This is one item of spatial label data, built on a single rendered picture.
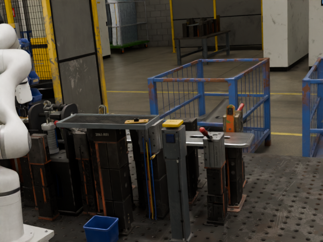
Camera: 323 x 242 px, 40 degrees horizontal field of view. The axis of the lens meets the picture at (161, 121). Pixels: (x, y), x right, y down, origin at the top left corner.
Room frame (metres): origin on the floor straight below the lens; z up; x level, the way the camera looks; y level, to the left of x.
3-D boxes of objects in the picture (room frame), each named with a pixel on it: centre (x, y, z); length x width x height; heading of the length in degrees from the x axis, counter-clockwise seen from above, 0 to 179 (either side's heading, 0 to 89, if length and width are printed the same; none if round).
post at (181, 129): (1.51, -0.04, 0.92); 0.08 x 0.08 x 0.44; 68
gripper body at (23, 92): (2.23, 0.70, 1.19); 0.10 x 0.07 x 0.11; 158
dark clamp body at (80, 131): (1.81, 0.33, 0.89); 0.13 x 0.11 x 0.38; 158
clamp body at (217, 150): (1.63, -0.20, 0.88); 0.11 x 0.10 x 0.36; 158
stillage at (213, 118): (4.20, -0.54, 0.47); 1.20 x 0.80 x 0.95; 152
